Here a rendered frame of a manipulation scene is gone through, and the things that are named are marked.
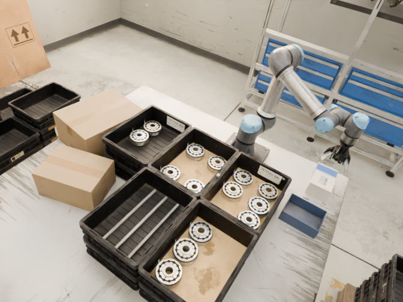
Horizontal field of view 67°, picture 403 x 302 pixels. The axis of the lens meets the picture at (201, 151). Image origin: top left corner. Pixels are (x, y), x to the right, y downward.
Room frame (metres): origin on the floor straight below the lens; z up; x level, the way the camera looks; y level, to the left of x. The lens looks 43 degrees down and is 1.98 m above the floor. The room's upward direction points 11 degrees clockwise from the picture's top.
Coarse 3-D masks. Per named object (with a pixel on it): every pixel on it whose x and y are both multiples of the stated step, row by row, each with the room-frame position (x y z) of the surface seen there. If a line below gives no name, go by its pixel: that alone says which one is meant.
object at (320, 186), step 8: (320, 168) 1.33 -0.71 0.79; (328, 168) 1.34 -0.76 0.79; (312, 176) 1.25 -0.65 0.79; (320, 176) 1.26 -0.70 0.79; (328, 176) 1.27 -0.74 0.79; (312, 184) 1.19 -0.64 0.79; (320, 184) 1.20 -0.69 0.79; (328, 184) 1.21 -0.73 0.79; (312, 192) 1.18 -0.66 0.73; (320, 192) 1.17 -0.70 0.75; (328, 192) 1.16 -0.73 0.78; (320, 200) 1.16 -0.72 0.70
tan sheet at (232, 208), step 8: (240, 168) 1.16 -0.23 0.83; (232, 176) 1.10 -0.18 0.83; (256, 184) 1.07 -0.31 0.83; (248, 192) 1.01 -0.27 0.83; (256, 192) 1.02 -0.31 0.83; (280, 192) 1.05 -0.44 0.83; (216, 200) 0.92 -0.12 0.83; (224, 200) 0.93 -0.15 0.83; (240, 200) 0.95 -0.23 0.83; (224, 208) 0.88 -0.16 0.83; (232, 208) 0.89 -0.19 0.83; (240, 208) 0.90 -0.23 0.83
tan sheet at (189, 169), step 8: (184, 152) 1.21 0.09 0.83; (208, 152) 1.24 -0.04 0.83; (176, 160) 1.14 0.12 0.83; (184, 160) 1.15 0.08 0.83; (192, 160) 1.16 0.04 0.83; (200, 160) 1.17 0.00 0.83; (184, 168) 1.09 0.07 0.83; (192, 168) 1.10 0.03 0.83; (200, 168) 1.11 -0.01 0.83; (184, 176) 1.03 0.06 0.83; (192, 176) 1.04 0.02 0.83; (200, 176) 1.06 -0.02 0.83; (208, 176) 1.07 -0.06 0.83; (184, 184) 0.98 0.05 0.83
